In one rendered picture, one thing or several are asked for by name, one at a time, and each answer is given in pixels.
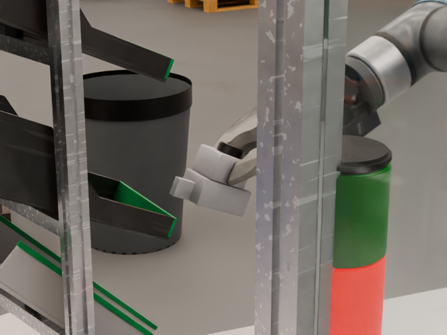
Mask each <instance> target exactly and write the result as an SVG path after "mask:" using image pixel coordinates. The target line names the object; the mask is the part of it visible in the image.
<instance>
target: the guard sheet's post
mask: <svg viewBox="0 0 447 335"><path fill-rule="evenodd" d="M324 20H325V0H258V56H257V171H256V228H255V335H314V316H315V277H316V257H317V218H318V198H319V158H320V138H321V99H322V79H323V39H324Z"/></svg>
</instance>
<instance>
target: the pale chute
mask: <svg viewBox="0 0 447 335"><path fill-rule="evenodd" d="M92 284H93V299H94V326H95V335H155V334H153V331H154V330H156V329H157V325H155V324H154V323H152V322H151V321H149V320H148V319H147V318H145V317H144V316H143V315H141V314H140V313H138V312H137V311H135V310H134V309H133V308H131V307H129V306H128V305H127V304H125V303H124V302H122V301H121V300H120V299H119V298H117V297H115V296H114V295H113V294H111V293H110V292H108V291H107V290H106V289H104V288H103V287H101V286H100V285H99V284H97V283H96V282H94V281H92ZM0 288H2V289H3V290H5V291H6V292H8V293H9V294H11V295H12V296H14V297H15V298H17V299H18V300H20V301H21V302H23V303H25V304H26V305H27V306H29V307H31V308H32V309H33V310H36V311H37V312H38V313H40V314H42V315H43V316H44V317H46V318H48V319H49V320H51V321H52V322H54V323H55V324H57V325H58V326H60V327H61V328H63V329H64V330H65V312H64V300H63V278H62V266H61V258H60V257H59V256H58V255H56V254H55V253H54V252H52V251H51V250H50V249H48V248H46V247H45V246H44V245H42V244H41V243H40V242H38V241H37V240H35V239H34V238H32V237H31V236H30V235H28V234H27V233H26V232H24V231H23V230H21V229H20V228H18V227H17V226H16V225H14V224H13V223H12V222H10V221H9V220H7V219H6V218H4V217H3V216H2V215H0Z"/></svg>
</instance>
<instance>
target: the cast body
mask: <svg viewBox="0 0 447 335"><path fill-rule="evenodd" d="M244 154H245V152H244V150H243V149H241V148H239V147H237V146H234V145H231V144H229V143H226V142H219V144H218V147H217V148H213V147H211V146H207V145H205V144H202V145H201V146H200V148H199V150H198V154H197V156H196V158H195V161H194V164H193V166H192V169H190V168H188V169H186V172H185V174H184V176H183V178H181V177H177V176H176V177H175V180H174V182H173V185H172V188H171V190H170V194H171V195H173V196H174V197H179V198H182V199H186V200H188V201H191V202H192V203H194V204H196V205H198V206H201V207H205V208H208V209H213V210H215V211H219V212H222V213H227V214H230V215H234V216H236V217H243V214H244V212H245V209H246V207H247V204H248V201H249V198H250V197H251V192H250V191H248V190H246V189H244V187H245V184H246V182H247V180H245V181H242V182H240V183H237V184H235V185H232V186H228V185H227V183H226V181H227V178H228V176H229V174H230V172H231V169H232V167H233V165H234V163H235V162H238V161H239V160H242V159H243V156H244Z"/></svg>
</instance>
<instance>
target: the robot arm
mask: <svg viewBox="0 0 447 335"><path fill-rule="evenodd" d="M219 142H226V143H229V144H231V145H234V146H237V147H239V148H241V149H243V150H244V152H245V154H244V156H243V159H242V160H239V161H238V162H235V163H234V165H233V167H232V169H231V172H230V174H229V176H228V178H227V181H226V183H227V185H228V186H232V185H235V184H237V183H240V182H242V181H245V180H247V179H249V178H251V177H253V176H255V175H256V171H257V106H256V107H255V108H253V109H251V110H250V111H249V112H247V113H245V114H244V115H243V116H242V117H241V118H240V119H239V120H238V121H236V122H235V123H234V124H233V125H232V126H230V127H229V128H228V129H227V132H226V133H225V134H224V135H223V136H222V137H221V138H220V139H219V140H218V142H217V143H216V144H215V146H214V148H217V147H218V144H219Z"/></svg>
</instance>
